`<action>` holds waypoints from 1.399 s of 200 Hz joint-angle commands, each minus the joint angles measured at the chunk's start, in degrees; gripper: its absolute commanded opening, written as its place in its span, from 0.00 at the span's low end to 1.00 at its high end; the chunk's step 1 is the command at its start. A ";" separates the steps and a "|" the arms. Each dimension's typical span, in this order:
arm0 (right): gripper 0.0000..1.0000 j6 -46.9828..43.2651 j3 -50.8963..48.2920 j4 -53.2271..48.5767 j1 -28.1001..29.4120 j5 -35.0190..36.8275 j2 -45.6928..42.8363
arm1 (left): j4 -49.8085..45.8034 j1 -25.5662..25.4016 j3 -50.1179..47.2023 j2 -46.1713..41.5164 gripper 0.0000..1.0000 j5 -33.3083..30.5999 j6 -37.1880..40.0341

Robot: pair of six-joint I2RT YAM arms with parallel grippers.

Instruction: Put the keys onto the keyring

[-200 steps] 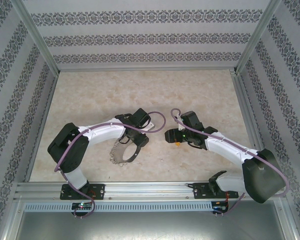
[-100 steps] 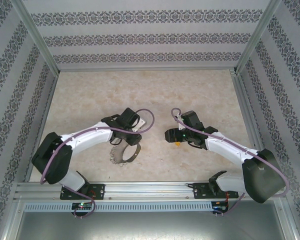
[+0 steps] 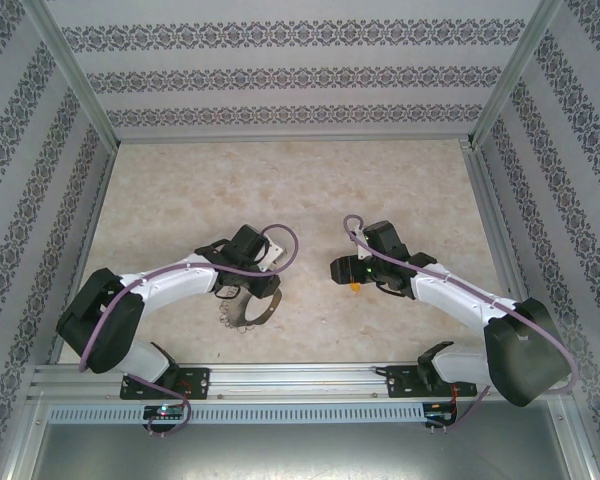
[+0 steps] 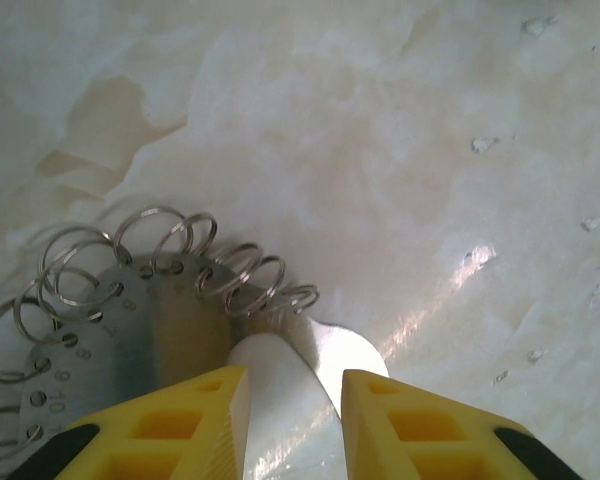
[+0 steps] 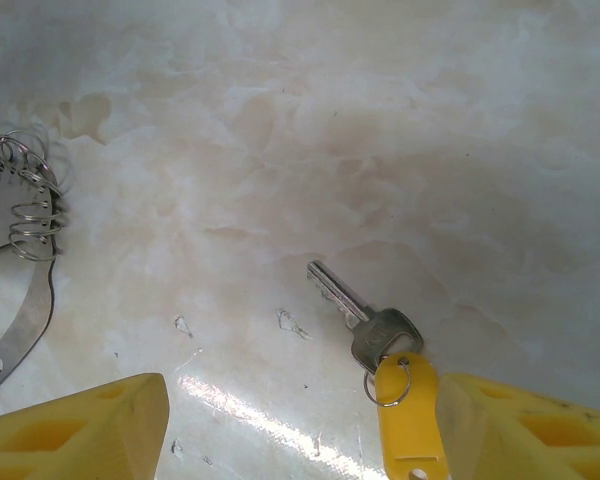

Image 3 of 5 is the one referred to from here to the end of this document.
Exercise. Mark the key with yellow head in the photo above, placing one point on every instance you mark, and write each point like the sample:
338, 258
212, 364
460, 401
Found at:
355, 288

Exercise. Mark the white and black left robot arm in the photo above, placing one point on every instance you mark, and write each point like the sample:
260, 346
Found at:
170, 290

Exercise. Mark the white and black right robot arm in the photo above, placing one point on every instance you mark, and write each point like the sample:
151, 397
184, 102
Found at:
455, 295

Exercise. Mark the small circuit board green light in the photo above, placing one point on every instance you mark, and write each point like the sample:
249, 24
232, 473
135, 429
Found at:
165, 411

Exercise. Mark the grey sheet metal shelf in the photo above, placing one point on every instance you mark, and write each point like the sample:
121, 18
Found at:
300, 455

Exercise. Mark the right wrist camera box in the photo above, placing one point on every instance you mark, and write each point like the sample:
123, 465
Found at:
362, 247

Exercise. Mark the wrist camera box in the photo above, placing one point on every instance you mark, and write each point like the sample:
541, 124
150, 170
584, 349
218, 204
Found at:
275, 255
362, 247

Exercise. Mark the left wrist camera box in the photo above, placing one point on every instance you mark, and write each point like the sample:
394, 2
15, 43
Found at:
275, 255

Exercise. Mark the aluminium mounting rail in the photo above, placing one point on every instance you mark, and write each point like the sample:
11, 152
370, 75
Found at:
300, 382

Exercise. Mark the aluminium floor rail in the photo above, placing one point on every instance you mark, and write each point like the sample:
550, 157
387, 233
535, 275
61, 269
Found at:
330, 139
99, 200
488, 200

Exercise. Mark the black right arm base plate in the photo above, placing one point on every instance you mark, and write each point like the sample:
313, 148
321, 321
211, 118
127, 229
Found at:
402, 385

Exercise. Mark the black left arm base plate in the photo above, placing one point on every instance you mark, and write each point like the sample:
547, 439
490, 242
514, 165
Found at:
200, 385

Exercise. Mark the aluminium frame post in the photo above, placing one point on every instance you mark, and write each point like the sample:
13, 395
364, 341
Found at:
71, 70
514, 70

